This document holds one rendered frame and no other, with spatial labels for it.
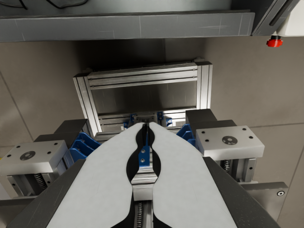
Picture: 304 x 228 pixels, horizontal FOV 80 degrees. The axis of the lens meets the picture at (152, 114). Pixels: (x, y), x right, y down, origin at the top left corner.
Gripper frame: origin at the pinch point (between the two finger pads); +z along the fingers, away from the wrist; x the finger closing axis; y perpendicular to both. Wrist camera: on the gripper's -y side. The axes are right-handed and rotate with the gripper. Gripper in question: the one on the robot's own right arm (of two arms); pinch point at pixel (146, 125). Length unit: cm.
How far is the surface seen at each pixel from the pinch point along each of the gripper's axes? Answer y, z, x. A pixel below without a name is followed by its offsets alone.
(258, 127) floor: 78, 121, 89
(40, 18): -6.9, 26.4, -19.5
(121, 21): -6.2, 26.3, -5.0
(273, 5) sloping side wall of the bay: -7.7, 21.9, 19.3
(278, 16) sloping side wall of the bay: -6.2, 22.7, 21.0
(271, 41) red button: 0, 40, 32
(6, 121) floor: 67, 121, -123
